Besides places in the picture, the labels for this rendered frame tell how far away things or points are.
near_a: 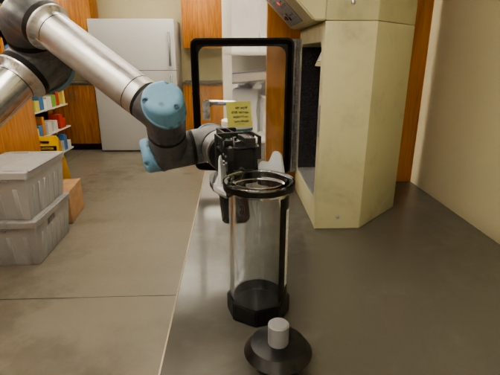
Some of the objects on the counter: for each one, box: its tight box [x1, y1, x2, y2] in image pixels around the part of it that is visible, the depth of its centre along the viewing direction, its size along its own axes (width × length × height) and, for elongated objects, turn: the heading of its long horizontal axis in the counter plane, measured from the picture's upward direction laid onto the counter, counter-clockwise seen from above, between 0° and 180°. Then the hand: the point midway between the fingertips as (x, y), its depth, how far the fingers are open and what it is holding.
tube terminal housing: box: [295, 0, 418, 228], centre depth 101 cm, size 25×32×77 cm
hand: (257, 193), depth 61 cm, fingers closed on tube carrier, 9 cm apart
